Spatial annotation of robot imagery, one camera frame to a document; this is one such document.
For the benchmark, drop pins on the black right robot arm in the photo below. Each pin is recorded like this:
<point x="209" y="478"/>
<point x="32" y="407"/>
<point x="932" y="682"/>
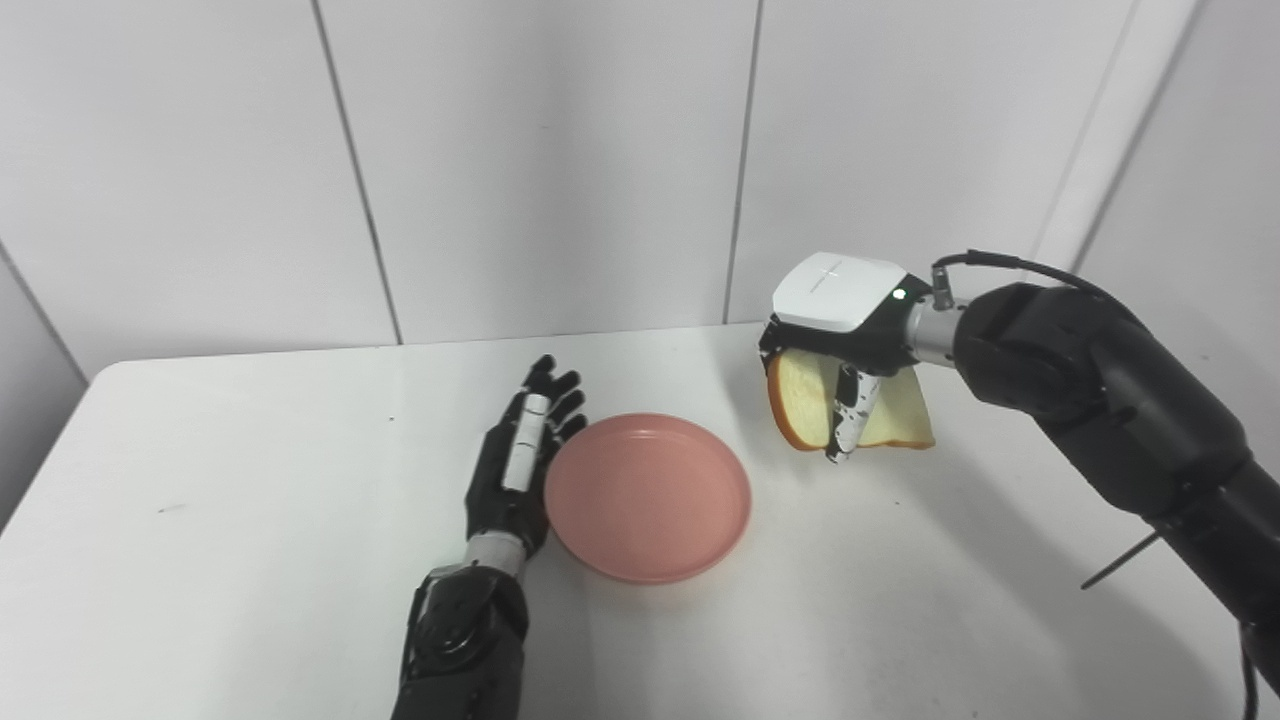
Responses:
<point x="1100" y="380"/>

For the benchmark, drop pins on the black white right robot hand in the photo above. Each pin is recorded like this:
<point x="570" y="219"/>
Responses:
<point x="835" y="290"/>

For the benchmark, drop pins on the slice of white bread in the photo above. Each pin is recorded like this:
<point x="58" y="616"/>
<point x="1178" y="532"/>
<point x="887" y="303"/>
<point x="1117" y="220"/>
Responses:
<point x="800" y="400"/>

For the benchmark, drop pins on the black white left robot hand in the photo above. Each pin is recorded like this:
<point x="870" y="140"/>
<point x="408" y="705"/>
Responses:
<point x="500" y="510"/>

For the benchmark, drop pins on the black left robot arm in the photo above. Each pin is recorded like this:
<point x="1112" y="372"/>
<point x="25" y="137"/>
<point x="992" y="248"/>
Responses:
<point x="460" y="640"/>

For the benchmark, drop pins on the pink round plate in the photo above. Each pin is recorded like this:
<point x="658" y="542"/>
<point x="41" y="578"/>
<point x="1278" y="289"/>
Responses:
<point x="650" y="500"/>

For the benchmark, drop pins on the thin black rod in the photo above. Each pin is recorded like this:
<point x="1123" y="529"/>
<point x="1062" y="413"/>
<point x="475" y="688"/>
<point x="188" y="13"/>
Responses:
<point x="1120" y="563"/>

